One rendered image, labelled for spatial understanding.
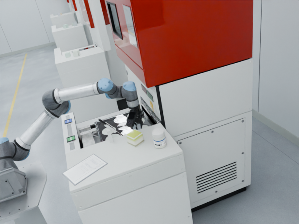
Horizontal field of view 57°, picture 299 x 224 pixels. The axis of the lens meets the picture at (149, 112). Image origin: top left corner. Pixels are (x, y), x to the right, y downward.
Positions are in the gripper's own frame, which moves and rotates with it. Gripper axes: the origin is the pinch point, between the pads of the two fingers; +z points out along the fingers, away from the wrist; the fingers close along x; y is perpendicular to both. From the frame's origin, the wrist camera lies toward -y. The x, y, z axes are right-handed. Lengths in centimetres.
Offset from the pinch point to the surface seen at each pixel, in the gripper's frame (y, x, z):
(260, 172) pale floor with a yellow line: 73, -78, 91
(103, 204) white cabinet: -52, 3, 11
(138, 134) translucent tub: -17.9, -9.1, -12.0
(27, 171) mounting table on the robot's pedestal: -37, 67, 9
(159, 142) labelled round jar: -21.4, -23.0, -9.3
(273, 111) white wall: 148, -92, 68
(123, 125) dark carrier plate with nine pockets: 10.0, 15.8, 1.4
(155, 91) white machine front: 5.9, -14.8, -27.7
